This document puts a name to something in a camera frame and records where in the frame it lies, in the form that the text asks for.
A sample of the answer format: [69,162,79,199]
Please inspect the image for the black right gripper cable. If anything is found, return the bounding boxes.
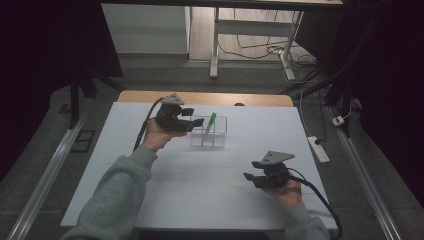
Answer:
[286,168,344,240]

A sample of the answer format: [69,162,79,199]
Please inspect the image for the white power strip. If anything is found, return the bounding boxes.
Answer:
[307,135,331,164]

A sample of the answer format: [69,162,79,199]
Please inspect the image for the white table sheet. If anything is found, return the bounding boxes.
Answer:
[60,101,338,231]

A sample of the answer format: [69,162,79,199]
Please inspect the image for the black curtain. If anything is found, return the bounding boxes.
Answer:
[0,0,124,181]
[294,0,424,208]

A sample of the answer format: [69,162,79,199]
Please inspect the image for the black floor cables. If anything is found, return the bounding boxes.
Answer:
[218,9,318,68]

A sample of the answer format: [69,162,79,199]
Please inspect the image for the green highlighter pen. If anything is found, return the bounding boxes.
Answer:
[203,112,218,136]

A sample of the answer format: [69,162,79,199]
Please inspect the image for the clear plastic organiser box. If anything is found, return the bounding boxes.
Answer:
[189,115,229,148]

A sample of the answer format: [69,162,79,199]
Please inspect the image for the black floor frame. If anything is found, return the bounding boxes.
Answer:
[71,129,97,154]

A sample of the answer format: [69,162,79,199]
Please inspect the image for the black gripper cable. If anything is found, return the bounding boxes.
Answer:
[132,97,167,153]
[286,168,344,240]

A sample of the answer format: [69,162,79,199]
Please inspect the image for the person's left hand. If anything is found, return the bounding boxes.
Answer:
[142,119,188,154]

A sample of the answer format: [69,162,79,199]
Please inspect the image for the white cabinet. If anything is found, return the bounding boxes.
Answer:
[101,3,192,55]

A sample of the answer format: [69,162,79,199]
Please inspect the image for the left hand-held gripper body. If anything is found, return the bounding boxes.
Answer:
[154,93,186,133]

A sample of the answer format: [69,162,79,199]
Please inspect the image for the wooden table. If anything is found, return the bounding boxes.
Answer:
[117,89,294,108]

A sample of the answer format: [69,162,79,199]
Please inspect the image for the aluminium rail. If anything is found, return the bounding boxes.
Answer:
[326,106,403,240]
[6,111,88,240]

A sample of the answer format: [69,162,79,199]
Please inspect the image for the person's right hand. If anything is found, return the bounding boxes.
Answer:
[266,181,303,209]

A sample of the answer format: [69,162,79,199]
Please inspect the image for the white desk frame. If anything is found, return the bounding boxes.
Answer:
[209,6,306,81]

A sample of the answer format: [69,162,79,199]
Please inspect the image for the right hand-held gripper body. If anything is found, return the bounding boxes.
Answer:
[259,150,296,190]

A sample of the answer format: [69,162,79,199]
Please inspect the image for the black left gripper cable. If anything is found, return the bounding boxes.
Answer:
[132,97,167,153]

